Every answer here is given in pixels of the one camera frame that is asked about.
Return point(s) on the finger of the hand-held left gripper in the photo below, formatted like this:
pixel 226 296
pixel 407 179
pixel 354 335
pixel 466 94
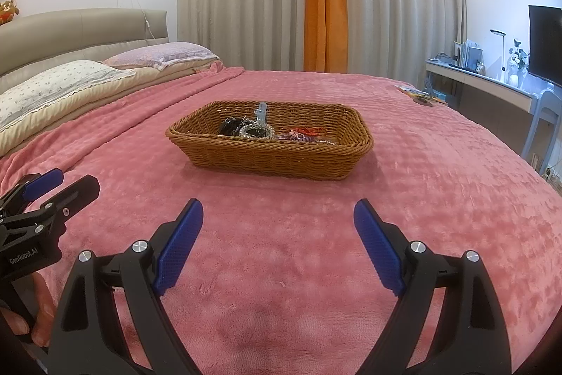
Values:
pixel 41 181
pixel 74 192

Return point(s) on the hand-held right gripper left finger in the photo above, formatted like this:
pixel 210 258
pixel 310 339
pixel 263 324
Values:
pixel 180 243

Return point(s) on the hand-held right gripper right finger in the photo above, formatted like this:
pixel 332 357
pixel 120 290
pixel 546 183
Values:
pixel 380 243

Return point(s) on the brown wicker basket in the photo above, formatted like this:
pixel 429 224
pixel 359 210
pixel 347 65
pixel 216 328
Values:
pixel 272 159

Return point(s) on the person's left hand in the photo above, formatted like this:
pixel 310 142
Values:
pixel 44 304

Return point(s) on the white floral pillow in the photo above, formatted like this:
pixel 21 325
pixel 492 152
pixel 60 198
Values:
pixel 52 87

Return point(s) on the beige quilt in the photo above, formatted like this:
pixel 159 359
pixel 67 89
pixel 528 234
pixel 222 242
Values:
pixel 145 80

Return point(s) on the beige padded headboard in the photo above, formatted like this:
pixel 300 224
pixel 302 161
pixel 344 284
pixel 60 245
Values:
pixel 79 34

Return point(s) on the grey-blue hair clip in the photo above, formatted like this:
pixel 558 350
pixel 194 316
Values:
pixel 261 111

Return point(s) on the colourful flat packet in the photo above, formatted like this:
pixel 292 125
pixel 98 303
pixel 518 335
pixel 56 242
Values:
pixel 419 93

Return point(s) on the purple floral pillow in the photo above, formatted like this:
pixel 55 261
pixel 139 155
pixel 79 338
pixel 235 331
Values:
pixel 162 52

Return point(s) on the brown teddy bear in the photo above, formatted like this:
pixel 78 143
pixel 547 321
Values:
pixel 8 11

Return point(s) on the white desk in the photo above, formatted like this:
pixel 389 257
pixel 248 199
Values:
pixel 487 83

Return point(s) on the stack of books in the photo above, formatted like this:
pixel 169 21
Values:
pixel 470 56

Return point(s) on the pale blue chair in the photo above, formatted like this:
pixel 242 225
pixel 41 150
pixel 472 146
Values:
pixel 544 116

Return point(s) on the white vase with plant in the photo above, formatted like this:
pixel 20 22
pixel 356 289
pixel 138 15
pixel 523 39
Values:
pixel 518 63

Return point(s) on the white desk lamp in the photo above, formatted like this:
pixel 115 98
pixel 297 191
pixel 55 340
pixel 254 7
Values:
pixel 502 50

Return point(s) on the black television screen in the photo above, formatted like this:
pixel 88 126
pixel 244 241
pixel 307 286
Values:
pixel 546 41

